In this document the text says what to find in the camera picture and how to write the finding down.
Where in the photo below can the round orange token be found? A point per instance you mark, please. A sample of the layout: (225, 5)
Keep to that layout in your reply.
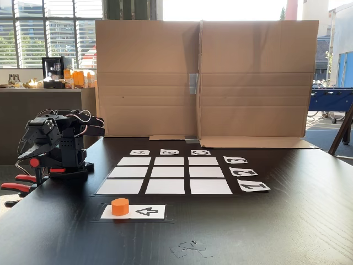
(120, 207)

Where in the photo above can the white grid paper square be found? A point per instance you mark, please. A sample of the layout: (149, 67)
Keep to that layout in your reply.
(207, 171)
(169, 161)
(165, 186)
(203, 161)
(128, 172)
(167, 171)
(120, 186)
(134, 161)
(211, 186)

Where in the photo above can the red and black clamp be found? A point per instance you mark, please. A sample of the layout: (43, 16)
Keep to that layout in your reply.
(15, 187)
(34, 162)

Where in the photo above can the grey counter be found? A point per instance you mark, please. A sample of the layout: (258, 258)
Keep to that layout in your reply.
(16, 110)

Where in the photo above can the yellow bananas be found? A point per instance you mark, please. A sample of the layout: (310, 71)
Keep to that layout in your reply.
(31, 83)

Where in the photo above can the orange juice carton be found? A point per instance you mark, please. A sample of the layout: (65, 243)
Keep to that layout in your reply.
(78, 78)
(68, 78)
(91, 79)

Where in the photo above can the glass bottles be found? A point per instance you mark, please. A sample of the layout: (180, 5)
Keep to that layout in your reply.
(13, 79)

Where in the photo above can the paper sheet letter A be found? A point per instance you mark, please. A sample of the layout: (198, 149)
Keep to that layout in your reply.
(132, 152)

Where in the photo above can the brown cardboard panel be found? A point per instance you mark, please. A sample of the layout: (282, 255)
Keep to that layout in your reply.
(256, 82)
(146, 82)

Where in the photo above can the paper sheet letter B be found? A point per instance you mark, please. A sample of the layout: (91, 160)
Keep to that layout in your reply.
(162, 152)

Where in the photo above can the white arrow paper sheet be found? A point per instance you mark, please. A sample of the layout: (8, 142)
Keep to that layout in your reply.
(161, 212)

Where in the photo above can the paper sheet letter C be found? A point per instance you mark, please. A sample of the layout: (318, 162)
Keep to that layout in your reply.
(193, 152)

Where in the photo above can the clear tape scraps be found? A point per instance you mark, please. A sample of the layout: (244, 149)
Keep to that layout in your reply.
(190, 248)

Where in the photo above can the paper sheet number 3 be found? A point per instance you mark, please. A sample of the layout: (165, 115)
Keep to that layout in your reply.
(228, 159)

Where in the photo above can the paper sheet number 2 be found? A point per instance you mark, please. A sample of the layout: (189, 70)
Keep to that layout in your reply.
(234, 171)

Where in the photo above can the paper sheet number 1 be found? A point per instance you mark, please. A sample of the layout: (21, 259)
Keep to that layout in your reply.
(245, 187)

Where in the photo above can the blue foosball table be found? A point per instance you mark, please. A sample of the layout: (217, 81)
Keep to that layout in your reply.
(331, 100)

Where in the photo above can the wooden easel leg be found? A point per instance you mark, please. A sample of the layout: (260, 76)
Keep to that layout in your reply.
(340, 132)

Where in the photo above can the grey duct tape strip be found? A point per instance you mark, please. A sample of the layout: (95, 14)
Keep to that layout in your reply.
(193, 82)
(191, 139)

